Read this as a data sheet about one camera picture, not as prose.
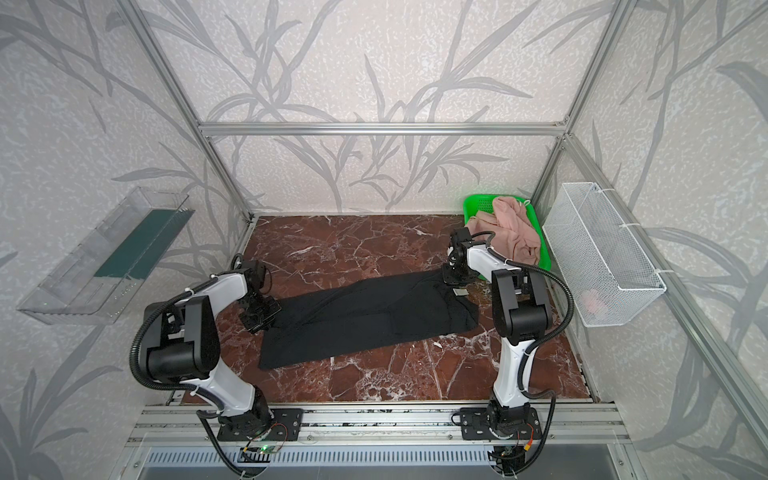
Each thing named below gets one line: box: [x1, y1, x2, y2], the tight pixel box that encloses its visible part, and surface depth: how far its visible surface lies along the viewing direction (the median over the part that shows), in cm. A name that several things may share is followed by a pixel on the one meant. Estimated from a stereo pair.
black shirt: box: [259, 270, 479, 370], surface depth 93 cm
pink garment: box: [465, 197, 541, 264], surface depth 104 cm
